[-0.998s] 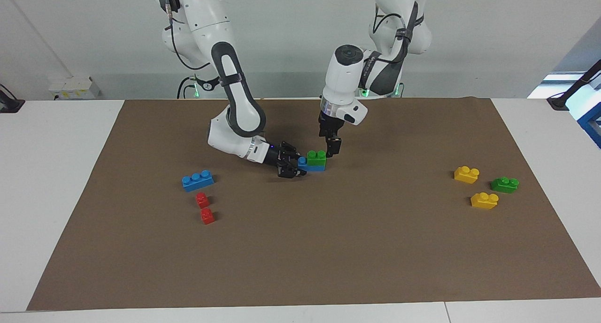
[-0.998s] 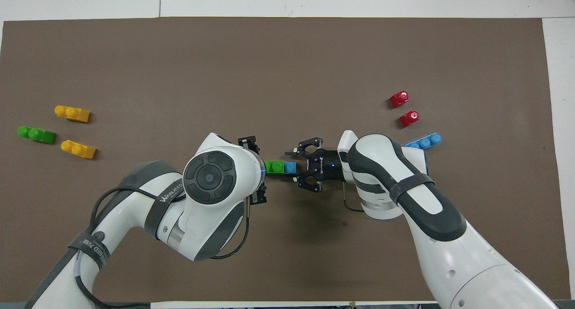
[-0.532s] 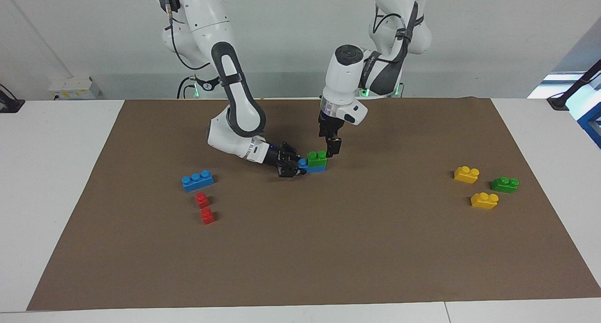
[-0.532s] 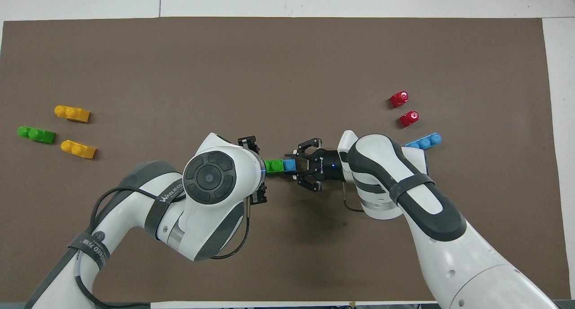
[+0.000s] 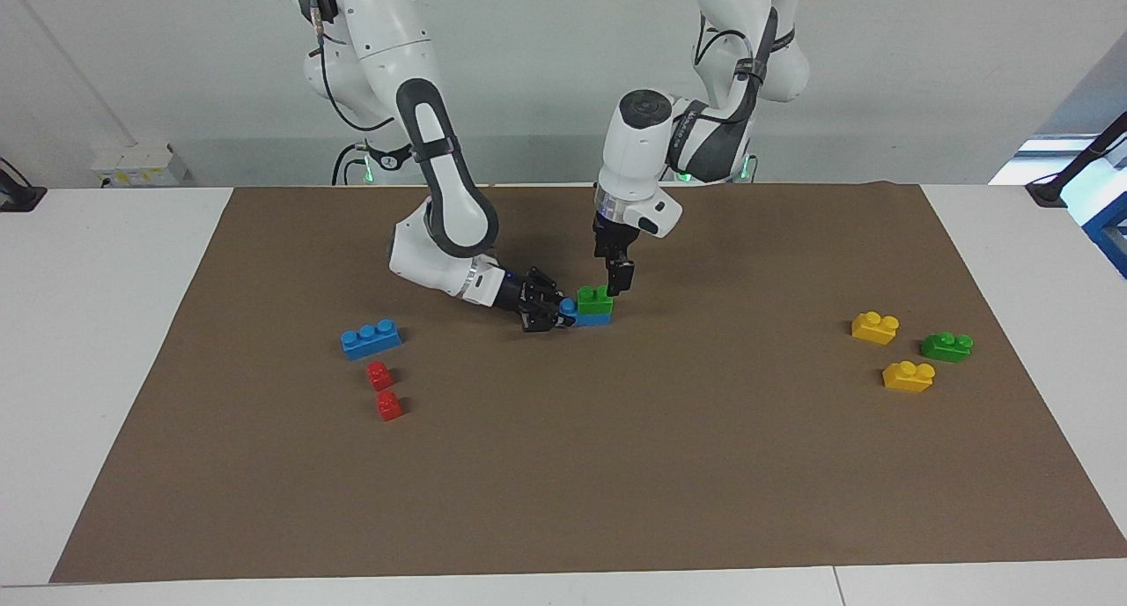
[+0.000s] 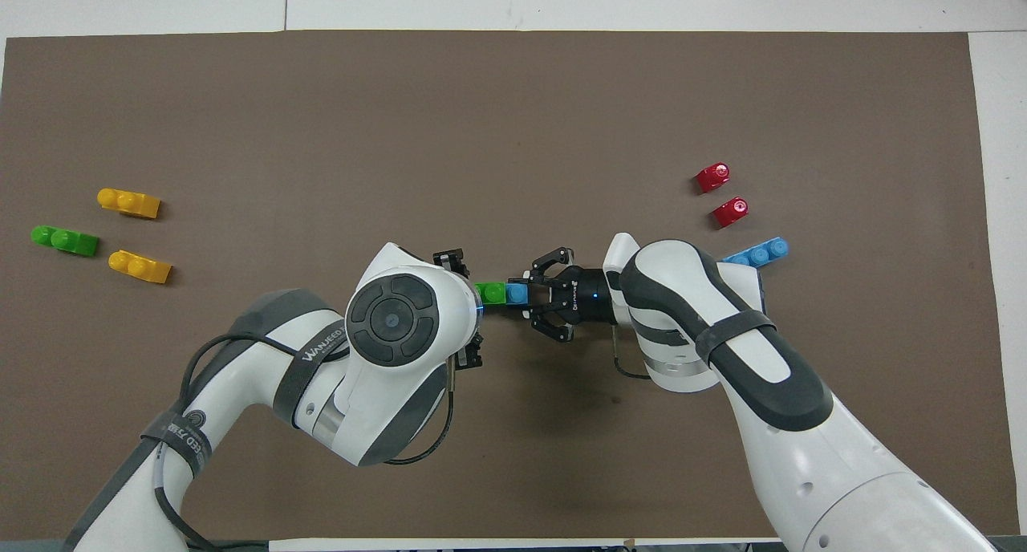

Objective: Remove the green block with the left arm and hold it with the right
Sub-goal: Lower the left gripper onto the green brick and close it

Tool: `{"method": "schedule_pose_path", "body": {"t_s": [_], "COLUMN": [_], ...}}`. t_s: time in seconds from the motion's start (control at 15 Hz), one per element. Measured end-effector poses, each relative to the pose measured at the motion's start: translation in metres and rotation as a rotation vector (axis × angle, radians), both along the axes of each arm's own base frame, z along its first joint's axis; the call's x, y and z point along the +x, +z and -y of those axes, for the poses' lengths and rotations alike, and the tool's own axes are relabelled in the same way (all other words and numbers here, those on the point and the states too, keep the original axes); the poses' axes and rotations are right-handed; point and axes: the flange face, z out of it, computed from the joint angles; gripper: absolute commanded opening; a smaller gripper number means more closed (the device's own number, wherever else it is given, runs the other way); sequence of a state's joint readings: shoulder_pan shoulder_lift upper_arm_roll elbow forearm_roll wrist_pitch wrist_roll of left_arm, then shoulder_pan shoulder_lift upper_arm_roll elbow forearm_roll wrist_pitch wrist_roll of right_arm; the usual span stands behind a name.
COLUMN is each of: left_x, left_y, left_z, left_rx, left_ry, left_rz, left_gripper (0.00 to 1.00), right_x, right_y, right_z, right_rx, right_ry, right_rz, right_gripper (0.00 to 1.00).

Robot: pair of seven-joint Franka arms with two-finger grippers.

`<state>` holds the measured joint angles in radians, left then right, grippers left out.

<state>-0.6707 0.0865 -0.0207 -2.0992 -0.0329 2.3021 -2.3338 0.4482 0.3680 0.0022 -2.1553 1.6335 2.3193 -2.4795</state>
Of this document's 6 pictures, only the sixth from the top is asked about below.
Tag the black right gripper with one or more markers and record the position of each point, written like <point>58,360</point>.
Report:
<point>590,297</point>

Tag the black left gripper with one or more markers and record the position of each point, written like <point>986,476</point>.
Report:
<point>478,319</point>

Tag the green two-stud block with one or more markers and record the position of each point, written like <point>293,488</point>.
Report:
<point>491,294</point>
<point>64,241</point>

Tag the blue three-stud block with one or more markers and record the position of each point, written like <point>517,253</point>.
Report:
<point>758,255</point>
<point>517,294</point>

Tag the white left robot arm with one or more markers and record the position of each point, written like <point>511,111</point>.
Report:
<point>385,391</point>

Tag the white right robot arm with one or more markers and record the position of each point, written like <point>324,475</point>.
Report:
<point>802,456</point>

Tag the red one-stud block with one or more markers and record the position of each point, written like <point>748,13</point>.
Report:
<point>730,213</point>
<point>712,178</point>

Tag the yellow two-stud block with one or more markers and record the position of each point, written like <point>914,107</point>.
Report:
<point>138,266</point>
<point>128,203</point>

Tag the brown table mat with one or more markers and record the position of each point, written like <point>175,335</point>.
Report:
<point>513,135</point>

